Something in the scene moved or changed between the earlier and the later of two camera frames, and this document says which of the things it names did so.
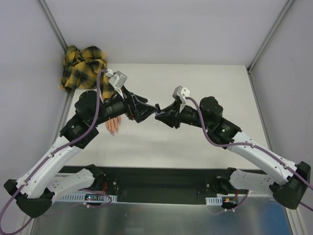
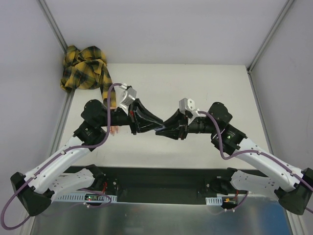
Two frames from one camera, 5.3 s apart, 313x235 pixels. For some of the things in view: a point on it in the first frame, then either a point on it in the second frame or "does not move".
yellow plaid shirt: [80, 68] does not move
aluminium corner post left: [53, 24] does not move
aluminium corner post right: [249, 69] does not move
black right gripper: [175, 115] -> [184, 127]
